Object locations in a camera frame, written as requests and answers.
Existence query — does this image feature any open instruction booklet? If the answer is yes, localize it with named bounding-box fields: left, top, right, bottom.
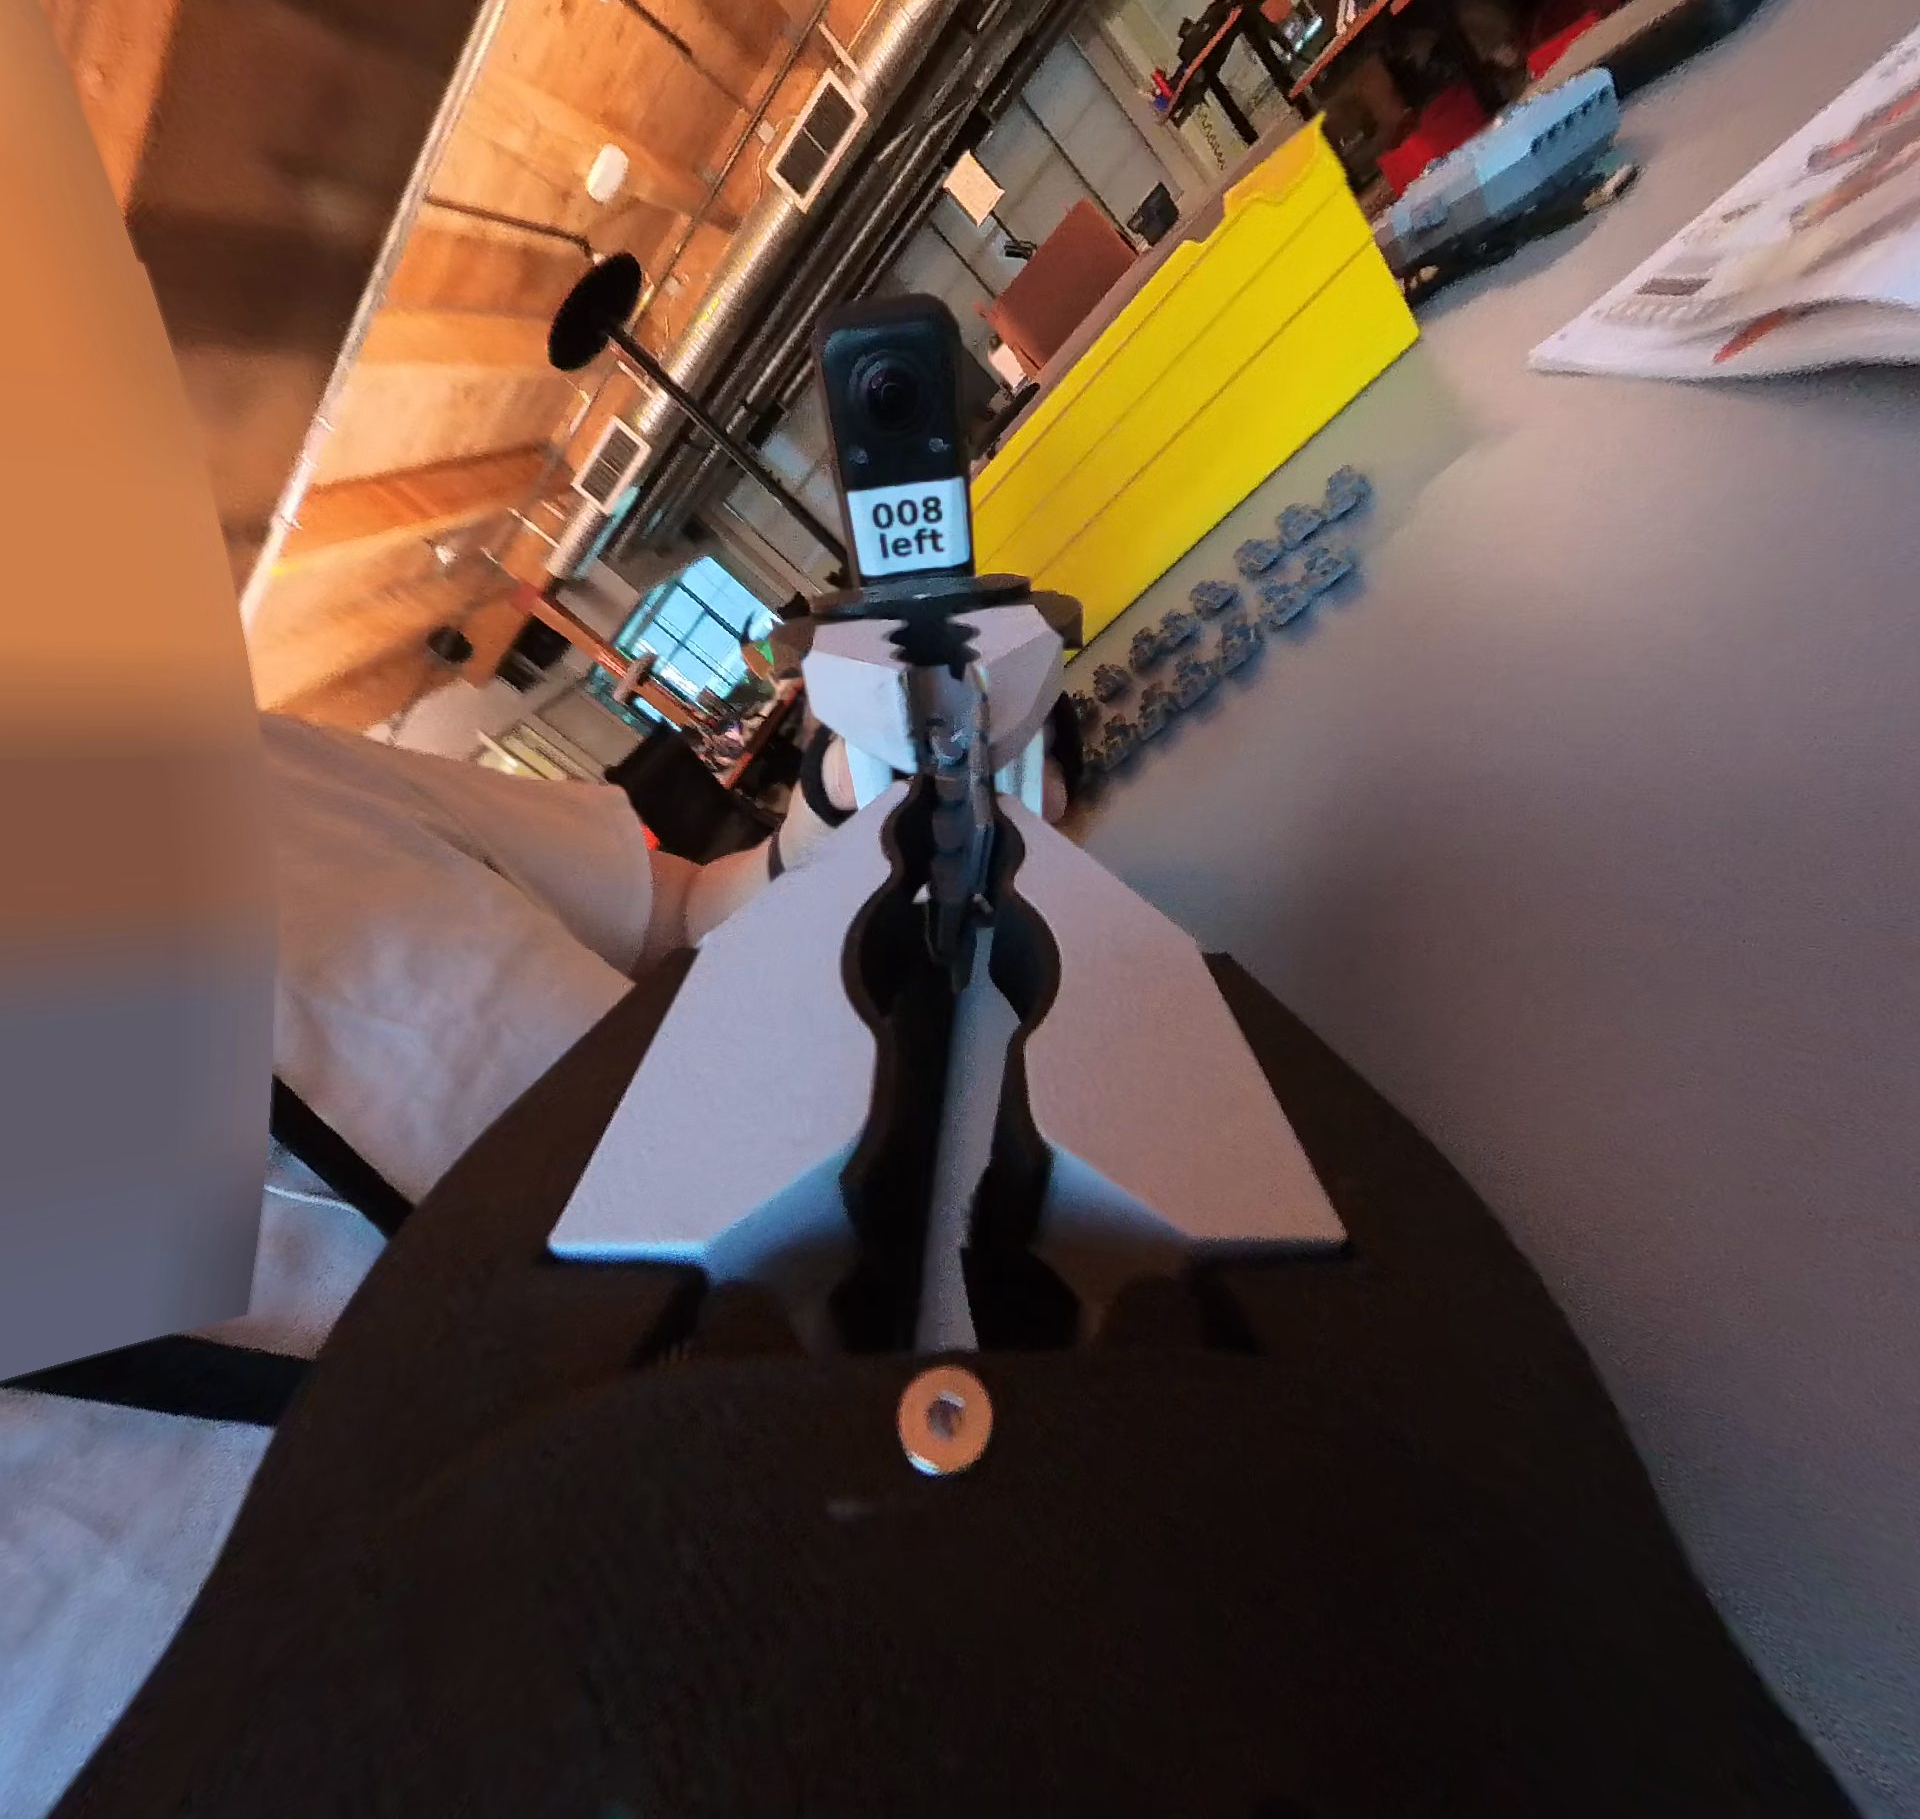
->
left=1530, top=25, right=1920, bottom=381

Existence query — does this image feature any yellow plastic bin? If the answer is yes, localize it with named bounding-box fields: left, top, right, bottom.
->
left=966, top=108, right=1419, bottom=653

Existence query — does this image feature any person's left forearm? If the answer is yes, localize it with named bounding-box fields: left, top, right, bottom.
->
left=644, top=836, right=789, bottom=972

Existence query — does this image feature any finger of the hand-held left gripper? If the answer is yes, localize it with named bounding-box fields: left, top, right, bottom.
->
left=800, top=619, right=922, bottom=776
left=957, top=614, right=1069, bottom=770

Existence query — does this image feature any grey track link chain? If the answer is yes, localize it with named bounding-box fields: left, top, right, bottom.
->
left=914, top=666, right=1001, bottom=981

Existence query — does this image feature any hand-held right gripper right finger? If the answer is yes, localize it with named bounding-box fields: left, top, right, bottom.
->
left=966, top=794, right=1352, bottom=1322

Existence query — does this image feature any black pole with disc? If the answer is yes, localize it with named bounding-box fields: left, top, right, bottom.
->
left=542, top=254, right=849, bottom=561

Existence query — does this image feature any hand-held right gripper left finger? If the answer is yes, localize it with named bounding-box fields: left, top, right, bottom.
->
left=548, top=781, right=910, bottom=1352

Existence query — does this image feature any black harness strap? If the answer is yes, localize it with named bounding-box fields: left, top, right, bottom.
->
left=0, top=1076, right=419, bottom=1427

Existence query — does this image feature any group of grey links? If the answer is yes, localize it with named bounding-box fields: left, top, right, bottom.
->
left=1074, top=464, right=1374, bottom=785

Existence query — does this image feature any grey battery box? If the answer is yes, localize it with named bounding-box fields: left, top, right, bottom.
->
left=1371, top=68, right=1621, bottom=276

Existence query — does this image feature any brown cardboard box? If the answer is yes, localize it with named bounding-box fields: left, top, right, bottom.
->
left=982, top=199, right=1143, bottom=388

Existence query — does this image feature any ceiling air vent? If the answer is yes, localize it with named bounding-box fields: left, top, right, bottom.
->
left=770, top=68, right=872, bottom=211
left=568, top=416, right=653, bottom=512

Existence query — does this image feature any red storage bin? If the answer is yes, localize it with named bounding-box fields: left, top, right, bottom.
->
left=1379, top=94, right=1487, bottom=192

